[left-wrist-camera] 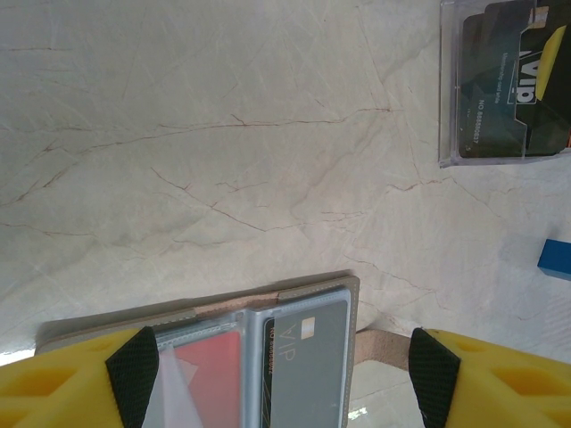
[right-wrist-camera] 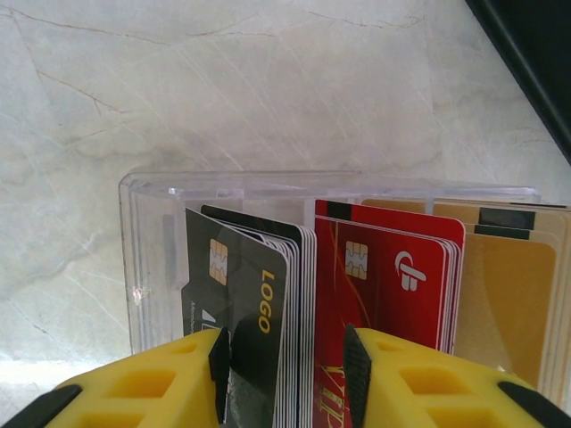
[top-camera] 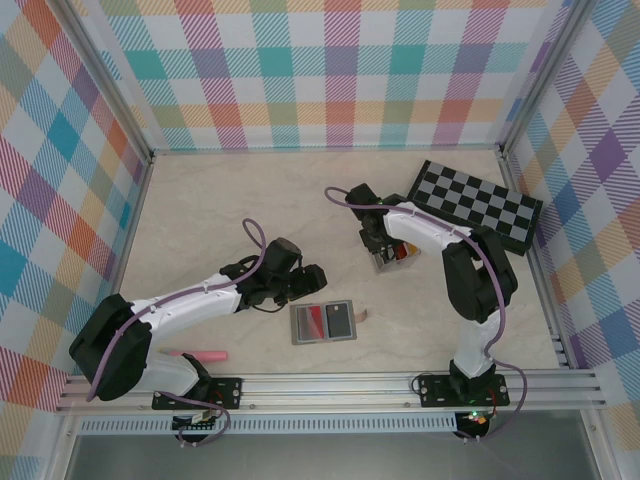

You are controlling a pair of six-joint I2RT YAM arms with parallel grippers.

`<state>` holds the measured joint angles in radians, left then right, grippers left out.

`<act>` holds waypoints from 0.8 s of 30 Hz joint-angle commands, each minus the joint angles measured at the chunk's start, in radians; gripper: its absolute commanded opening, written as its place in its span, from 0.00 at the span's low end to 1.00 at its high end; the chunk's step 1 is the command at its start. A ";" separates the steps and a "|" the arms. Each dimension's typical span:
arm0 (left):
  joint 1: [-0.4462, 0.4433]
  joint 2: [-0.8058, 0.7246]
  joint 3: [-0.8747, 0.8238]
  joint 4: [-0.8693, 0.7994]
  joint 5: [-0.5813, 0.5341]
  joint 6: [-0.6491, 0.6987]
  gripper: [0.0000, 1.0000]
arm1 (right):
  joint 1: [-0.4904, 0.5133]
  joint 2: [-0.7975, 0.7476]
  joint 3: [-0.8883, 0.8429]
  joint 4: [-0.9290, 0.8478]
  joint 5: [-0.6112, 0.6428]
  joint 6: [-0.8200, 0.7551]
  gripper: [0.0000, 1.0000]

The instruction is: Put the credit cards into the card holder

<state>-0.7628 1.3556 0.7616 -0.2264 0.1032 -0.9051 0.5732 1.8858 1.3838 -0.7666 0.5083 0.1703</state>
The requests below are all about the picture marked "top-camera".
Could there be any black grey folding chessboard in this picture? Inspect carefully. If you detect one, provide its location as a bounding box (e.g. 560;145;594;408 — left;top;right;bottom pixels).
405;159;545;258

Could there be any aluminium mounting rail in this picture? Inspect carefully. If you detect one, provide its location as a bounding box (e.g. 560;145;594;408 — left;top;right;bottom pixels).
54;368;609;414

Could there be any aluminium frame back bar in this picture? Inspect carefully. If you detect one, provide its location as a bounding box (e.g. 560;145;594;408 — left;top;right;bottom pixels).
149;143;506;157

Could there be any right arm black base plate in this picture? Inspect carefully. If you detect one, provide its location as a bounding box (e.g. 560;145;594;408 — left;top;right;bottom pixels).
417;373;512;409

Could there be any pink cylinder marker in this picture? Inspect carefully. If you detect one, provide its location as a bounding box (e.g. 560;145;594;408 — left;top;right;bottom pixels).
167;348;229;363

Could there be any black card with chip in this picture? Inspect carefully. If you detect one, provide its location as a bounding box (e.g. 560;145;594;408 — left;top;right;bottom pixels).
325;303;352;339

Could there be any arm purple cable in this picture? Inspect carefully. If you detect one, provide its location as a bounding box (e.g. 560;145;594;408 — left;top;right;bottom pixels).
87;218;269;449
324;186;529;444

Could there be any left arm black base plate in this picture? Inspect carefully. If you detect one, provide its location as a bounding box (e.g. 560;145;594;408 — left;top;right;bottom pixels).
151;377;244;412

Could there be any aluminium frame post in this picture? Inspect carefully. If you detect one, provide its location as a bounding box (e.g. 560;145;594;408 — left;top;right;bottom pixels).
499;0;599;151
49;0;155;164

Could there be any grey card holder wallet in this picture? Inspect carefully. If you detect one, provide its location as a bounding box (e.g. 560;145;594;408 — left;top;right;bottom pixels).
289;299;374;346

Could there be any slotted grey cable duct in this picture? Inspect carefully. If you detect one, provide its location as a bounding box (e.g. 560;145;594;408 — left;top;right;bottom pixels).
78;417;460;436

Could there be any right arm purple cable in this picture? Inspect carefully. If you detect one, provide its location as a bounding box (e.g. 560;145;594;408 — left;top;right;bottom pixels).
324;186;529;444

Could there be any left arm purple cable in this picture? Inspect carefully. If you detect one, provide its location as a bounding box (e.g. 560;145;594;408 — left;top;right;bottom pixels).
87;218;269;449

